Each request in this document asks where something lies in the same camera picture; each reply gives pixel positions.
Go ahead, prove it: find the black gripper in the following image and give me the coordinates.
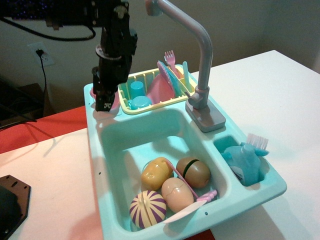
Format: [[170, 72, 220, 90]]
[[94, 7, 138, 112]]

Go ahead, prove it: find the pink plastic toy cup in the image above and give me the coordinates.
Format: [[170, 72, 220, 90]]
[[89, 87, 120, 112]]

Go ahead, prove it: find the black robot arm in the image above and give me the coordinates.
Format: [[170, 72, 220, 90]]
[[0, 0, 138, 112]]

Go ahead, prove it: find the blue toy cup upright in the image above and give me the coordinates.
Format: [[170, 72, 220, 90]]
[[130, 81, 146, 99]]

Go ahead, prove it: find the blue toy cup lying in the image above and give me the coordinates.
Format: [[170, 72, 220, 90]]
[[128, 96, 152, 110]]

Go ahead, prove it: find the teal toy sink unit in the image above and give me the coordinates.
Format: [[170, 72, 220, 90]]
[[83, 84, 287, 240]]

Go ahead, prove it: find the yellow dish drying rack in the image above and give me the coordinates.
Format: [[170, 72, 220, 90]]
[[118, 68, 197, 115]]

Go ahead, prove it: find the teal pink toy plate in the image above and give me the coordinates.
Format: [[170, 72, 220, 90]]
[[157, 60, 181, 97]]

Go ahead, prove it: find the pink toy fork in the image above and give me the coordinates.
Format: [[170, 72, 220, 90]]
[[164, 50, 180, 79]]

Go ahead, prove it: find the dark furniture at left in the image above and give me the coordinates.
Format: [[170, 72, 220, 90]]
[[0, 79, 55, 130]]

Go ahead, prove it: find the light blue toy knife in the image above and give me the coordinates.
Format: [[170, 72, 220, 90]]
[[182, 61, 191, 89]]

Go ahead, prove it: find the yellow toy potato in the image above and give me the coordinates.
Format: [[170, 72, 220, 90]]
[[140, 157, 173, 191]]

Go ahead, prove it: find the grey toy faucet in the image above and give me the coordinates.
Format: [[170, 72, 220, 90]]
[[145, 0, 226, 133]]

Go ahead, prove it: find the red cloth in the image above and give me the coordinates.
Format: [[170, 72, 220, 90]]
[[0, 106, 87, 153]]

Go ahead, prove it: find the brown toy kiwi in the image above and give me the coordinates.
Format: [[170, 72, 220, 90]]
[[176, 157, 211, 189]]

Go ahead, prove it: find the purple striped toy onion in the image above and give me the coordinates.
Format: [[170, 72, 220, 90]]
[[129, 190, 167, 229]]

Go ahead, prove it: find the beige toy egg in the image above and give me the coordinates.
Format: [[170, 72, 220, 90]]
[[161, 177, 194, 213]]

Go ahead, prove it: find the pink white toy spatula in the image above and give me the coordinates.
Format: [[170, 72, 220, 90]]
[[163, 160, 218, 224]]

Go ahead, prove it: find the blue toy soap bottle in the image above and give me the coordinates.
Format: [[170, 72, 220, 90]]
[[221, 143, 264, 187]]

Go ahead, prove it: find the blue white dish brush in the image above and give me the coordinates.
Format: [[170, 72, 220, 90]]
[[240, 133, 269, 157]]

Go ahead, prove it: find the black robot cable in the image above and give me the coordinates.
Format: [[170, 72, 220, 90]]
[[0, 16, 97, 42]]

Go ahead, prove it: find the white wall outlet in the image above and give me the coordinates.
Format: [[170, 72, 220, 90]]
[[27, 41, 55, 67]]

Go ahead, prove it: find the black power cord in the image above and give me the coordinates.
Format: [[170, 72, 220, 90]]
[[35, 49, 48, 118]]

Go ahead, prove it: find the black metal base plate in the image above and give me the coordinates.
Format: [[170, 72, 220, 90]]
[[0, 175, 31, 240]]

